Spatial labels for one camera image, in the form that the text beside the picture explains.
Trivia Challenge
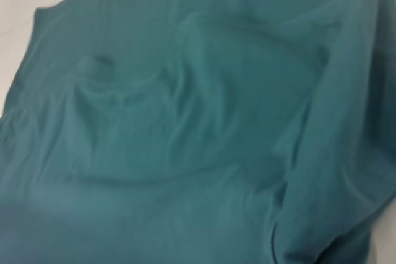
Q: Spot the teal t-shirt with FREE print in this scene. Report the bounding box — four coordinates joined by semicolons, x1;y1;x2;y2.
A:
0;0;396;264

